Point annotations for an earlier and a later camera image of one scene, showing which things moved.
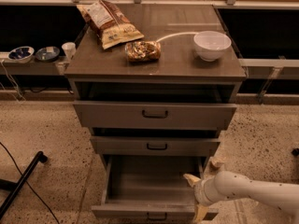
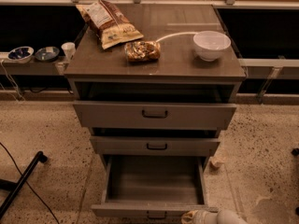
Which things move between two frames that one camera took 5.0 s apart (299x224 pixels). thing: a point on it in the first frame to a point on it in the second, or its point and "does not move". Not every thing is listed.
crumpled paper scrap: [217, 161] does not move
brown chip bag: [111, 27] does not move
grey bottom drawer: [152, 188] does not move
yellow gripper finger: [192, 179] to [187, 217]
